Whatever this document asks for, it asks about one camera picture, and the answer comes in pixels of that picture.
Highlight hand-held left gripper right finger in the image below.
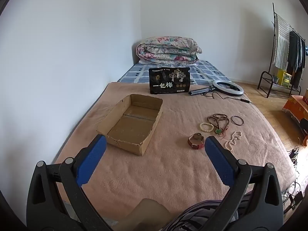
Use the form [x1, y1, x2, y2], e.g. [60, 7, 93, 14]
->
[204, 135, 284, 231]

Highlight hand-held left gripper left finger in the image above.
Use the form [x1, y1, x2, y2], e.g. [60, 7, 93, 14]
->
[26, 134, 113, 231]

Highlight white pearl necklace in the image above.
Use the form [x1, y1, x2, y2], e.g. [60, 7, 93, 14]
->
[225, 131, 243, 151]

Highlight red string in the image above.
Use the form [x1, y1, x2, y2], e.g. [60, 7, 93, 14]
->
[215, 123, 230, 139]

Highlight brown strap wristwatch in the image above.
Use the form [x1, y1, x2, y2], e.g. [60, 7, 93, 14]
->
[188, 133, 205, 149]

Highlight white bead bracelet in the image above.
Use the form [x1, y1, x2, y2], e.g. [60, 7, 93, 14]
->
[199, 122, 214, 133]

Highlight brown wooden bead necklace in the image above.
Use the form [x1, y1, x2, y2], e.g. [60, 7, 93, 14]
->
[207, 113, 230, 130]

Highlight cardboard box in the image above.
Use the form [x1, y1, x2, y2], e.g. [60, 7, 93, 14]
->
[96, 94, 163, 156]

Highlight dark blue bangle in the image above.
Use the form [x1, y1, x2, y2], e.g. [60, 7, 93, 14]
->
[231, 115, 244, 126]

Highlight pink blanket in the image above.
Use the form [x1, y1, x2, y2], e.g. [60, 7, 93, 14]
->
[54, 82, 297, 222]

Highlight person's striped clothing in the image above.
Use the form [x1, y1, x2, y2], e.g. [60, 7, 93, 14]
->
[156, 198, 241, 231]

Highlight black folded tripod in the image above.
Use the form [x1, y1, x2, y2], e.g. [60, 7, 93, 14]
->
[188, 87, 216, 95]

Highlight translucent beige plastic object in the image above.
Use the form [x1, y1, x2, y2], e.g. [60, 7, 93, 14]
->
[113, 198, 172, 231]

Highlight orange cloth covered box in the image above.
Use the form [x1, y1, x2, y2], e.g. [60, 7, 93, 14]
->
[282, 95, 308, 126]

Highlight black snack bag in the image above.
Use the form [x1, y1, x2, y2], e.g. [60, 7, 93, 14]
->
[148, 67, 191, 95]

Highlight blue checked bed sheet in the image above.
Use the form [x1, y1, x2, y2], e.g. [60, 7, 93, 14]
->
[117, 60, 231, 86]

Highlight yellow box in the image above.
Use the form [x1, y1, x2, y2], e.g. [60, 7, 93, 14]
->
[277, 69, 292, 87]

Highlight folded floral quilt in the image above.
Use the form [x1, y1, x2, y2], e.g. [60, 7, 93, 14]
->
[136, 37, 203, 65]

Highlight dark hanging clothes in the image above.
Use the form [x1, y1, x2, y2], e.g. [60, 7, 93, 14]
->
[286, 30, 306, 89]

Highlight striped hanging towel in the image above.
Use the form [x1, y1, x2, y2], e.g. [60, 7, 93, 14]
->
[274, 14, 290, 70]

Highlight black metal clothes rack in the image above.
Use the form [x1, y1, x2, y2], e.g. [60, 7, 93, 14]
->
[257, 2, 308, 99]

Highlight black ring light cable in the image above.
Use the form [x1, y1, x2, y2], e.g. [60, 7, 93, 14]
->
[209, 92, 255, 106]

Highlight white ring light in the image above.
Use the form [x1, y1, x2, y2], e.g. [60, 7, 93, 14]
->
[212, 79, 244, 97]

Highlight bundle of black floor cables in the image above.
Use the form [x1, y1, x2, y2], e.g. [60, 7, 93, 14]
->
[283, 146, 308, 213]

